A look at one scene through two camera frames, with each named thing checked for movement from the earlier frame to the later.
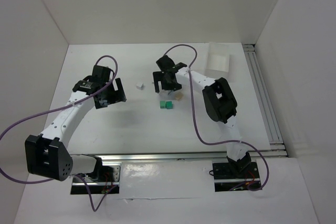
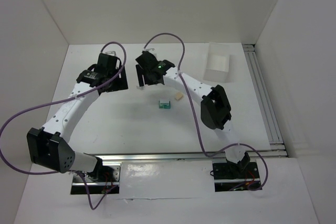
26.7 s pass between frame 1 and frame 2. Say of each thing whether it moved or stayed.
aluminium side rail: stayed
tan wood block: stayed
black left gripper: moved
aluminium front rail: stayed
